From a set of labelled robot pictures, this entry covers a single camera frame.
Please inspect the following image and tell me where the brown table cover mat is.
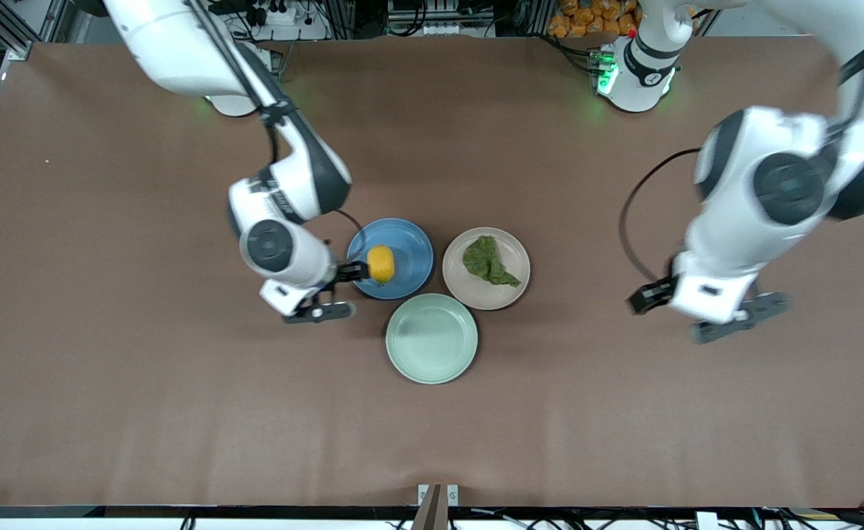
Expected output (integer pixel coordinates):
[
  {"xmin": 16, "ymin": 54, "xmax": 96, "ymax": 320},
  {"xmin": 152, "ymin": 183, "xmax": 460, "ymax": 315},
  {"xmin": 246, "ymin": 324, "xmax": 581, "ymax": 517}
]
[{"xmin": 0, "ymin": 37, "xmax": 864, "ymax": 509}]

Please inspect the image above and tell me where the yellow lemon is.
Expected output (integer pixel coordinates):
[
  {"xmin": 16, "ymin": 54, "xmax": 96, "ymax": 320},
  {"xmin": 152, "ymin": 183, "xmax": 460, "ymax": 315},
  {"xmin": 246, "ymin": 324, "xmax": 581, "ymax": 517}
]
[{"xmin": 367, "ymin": 245, "xmax": 396, "ymax": 286}]

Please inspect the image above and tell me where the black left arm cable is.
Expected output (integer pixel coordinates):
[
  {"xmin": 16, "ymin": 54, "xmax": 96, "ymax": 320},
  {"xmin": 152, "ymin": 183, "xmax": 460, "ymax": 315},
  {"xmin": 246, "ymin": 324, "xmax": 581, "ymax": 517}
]
[{"xmin": 617, "ymin": 147, "xmax": 701, "ymax": 284}]

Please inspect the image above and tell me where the blue round plate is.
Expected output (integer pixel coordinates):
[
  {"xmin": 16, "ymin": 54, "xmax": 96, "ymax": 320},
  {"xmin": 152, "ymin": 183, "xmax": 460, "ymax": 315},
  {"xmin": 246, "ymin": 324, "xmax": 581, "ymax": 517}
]
[{"xmin": 346, "ymin": 217, "xmax": 435, "ymax": 301}]

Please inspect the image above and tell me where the bag of oranges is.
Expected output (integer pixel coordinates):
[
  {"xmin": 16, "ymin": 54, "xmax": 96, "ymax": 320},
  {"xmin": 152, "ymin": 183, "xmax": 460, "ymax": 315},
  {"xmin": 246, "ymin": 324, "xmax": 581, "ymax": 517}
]
[{"xmin": 548, "ymin": 0, "xmax": 698, "ymax": 39}]

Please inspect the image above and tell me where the white power strip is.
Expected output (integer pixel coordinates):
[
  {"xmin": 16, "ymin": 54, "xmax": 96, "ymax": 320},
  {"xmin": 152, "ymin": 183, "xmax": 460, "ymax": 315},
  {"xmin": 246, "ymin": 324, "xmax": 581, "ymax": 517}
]
[{"xmin": 244, "ymin": 0, "xmax": 308, "ymax": 27}]

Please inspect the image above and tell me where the green lettuce leaf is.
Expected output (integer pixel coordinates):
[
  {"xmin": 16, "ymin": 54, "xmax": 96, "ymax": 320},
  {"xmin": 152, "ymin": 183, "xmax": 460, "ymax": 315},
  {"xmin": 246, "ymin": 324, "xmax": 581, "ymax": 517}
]
[{"xmin": 462, "ymin": 235, "xmax": 523, "ymax": 289}]

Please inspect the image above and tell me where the beige round plate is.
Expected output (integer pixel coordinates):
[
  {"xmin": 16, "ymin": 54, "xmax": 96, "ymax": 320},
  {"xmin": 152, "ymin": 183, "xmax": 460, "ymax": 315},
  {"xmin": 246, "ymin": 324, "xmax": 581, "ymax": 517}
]
[{"xmin": 442, "ymin": 227, "xmax": 531, "ymax": 311}]

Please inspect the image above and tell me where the mint green round plate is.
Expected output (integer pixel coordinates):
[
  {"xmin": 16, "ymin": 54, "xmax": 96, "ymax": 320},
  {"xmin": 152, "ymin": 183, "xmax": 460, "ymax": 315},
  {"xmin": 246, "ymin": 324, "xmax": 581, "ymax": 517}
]
[{"xmin": 385, "ymin": 293, "xmax": 479, "ymax": 386}]

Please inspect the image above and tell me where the small metal bracket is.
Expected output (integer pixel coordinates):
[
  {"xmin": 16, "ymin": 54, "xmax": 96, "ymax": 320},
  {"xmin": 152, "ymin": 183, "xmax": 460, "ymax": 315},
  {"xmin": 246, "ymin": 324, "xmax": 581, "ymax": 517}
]
[{"xmin": 417, "ymin": 484, "xmax": 460, "ymax": 509}]

